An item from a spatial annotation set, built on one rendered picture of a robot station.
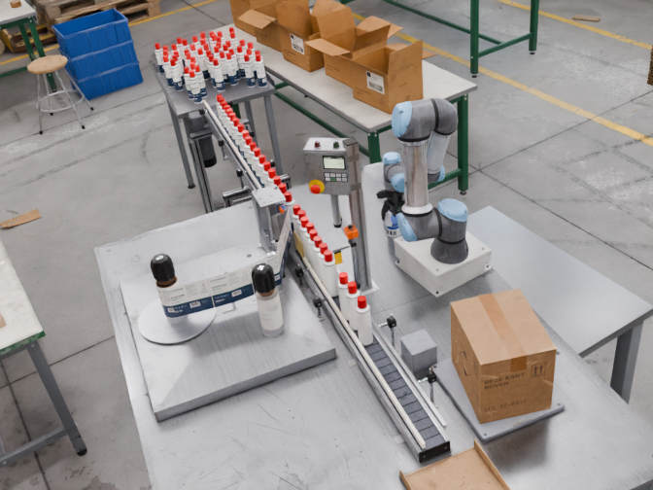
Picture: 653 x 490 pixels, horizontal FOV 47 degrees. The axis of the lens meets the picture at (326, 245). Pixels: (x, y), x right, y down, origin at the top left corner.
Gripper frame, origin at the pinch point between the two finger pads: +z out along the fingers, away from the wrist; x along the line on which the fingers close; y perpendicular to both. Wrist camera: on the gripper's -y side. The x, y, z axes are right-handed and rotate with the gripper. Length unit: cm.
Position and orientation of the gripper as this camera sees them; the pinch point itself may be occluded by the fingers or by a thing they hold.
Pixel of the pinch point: (393, 224)
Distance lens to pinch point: 333.3
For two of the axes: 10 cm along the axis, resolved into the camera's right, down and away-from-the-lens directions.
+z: 1.1, 8.0, 5.8
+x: 8.4, -3.9, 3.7
